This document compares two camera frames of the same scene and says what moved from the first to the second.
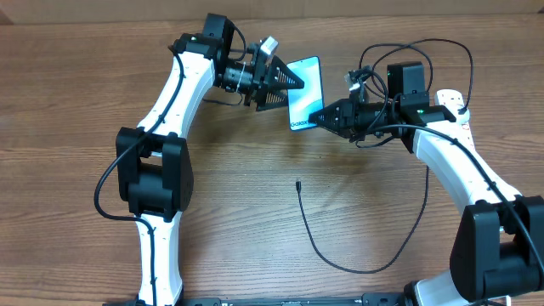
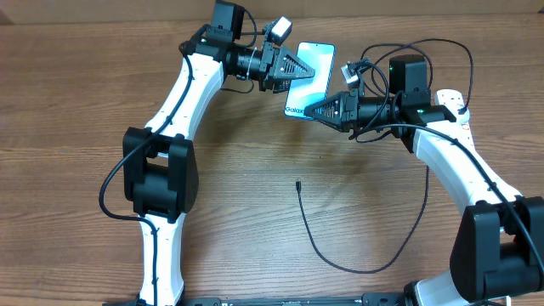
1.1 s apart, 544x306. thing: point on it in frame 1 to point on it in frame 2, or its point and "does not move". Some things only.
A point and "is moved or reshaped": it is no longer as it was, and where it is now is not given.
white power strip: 452,101 does not move
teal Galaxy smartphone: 308,99 is moved or reshaped
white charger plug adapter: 464,118 does not move
